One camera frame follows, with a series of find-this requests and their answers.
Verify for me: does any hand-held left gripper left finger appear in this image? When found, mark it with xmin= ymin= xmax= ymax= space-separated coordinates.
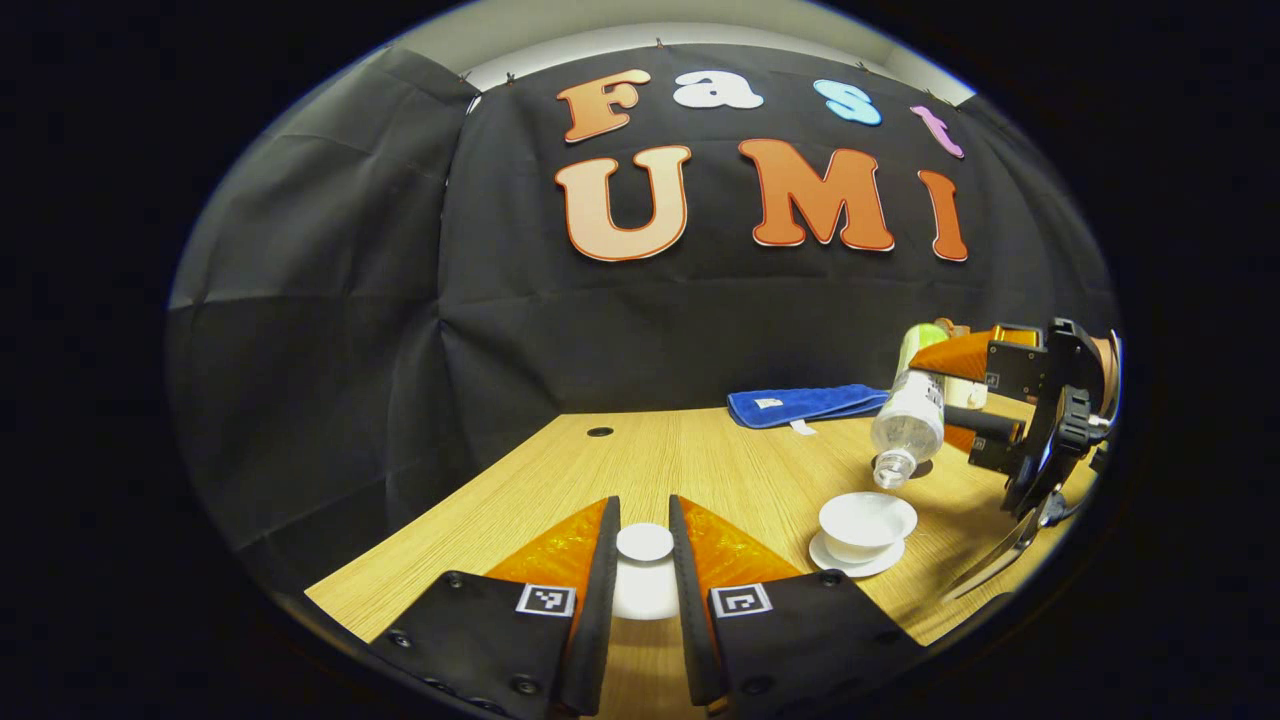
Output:
xmin=368 ymin=495 xmax=622 ymax=720

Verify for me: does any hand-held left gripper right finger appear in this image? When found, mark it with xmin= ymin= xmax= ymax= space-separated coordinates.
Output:
xmin=667 ymin=493 xmax=928 ymax=709

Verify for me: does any water bottle with white label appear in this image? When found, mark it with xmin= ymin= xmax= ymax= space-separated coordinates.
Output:
xmin=869 ymin=322 xmax=950 ymax=491

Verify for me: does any white teacup lid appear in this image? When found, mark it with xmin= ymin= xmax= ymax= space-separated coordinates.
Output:
xmin=611 ymin=522 xmax=682 ymax=622

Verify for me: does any white teacup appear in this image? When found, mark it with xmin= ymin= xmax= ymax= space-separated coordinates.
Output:
xmin=818 ymin=491 xmax=919 ymax=564

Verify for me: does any white saucer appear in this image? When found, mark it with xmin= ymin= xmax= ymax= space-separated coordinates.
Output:
xmin=808 ymin=530 xmax=907 ymax=580

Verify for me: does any blue towel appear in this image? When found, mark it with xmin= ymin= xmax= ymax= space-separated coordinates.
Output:
xmin=727 ymin=384 xmax=891 ymax=437

